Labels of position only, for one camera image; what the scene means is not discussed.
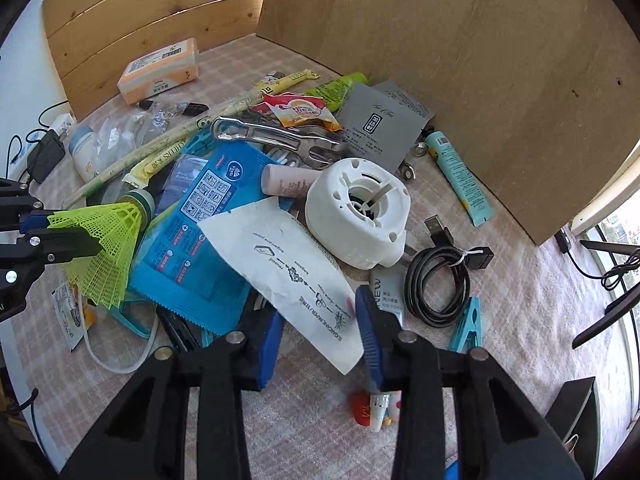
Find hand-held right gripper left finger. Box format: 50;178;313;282
60;310;286;480

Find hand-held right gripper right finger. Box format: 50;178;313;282
354;285;586;480

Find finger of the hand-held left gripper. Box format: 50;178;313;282
0;177;51;235
0;230;104;322

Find yellow plastic shuttlecock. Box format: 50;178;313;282
47;189;156;309

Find orange white sauce sachet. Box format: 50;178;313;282
50;280;96;352

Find black usb cable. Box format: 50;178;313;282
404;215;496;329

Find small colourful toy figure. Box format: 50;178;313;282
350;391;403;432

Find white foil packet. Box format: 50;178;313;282
197;197;366;375

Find white round plastic device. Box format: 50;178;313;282
305;157;412;270

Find black charger adapter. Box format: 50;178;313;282
25;129;67;184

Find white sunscreen bottle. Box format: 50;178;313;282
68;129;126;184

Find blue clothes peg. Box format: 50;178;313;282
448;296;483;354

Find blue wipes packet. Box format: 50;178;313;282
127;140;296;337

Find clear plastic bag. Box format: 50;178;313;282
97;110;168;171

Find yellow printed sachet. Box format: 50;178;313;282
122;139;217;189

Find pink tube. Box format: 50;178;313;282
262;164;322;197

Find teal tube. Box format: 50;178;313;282
424;130;497;226

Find orange tissue pack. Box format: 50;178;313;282
116;38;202;106

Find chopsticks in clear sleeve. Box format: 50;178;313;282
64;87;266;207

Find grey tea sachet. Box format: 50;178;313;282
380;80;437;123
340;84;426;173

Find black tripod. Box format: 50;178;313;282
571;237;640;351

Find pine plank board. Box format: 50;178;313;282
41;0;274;122

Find red orange snack sachet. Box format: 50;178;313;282
250;92;344;133

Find green sachet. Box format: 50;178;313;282
302;72;372;113

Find yellow chopstick sleeve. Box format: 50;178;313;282
252;69;321;98

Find light wooden board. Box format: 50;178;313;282
255;0;640;247

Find white usb cable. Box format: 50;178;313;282
81;310;162;375

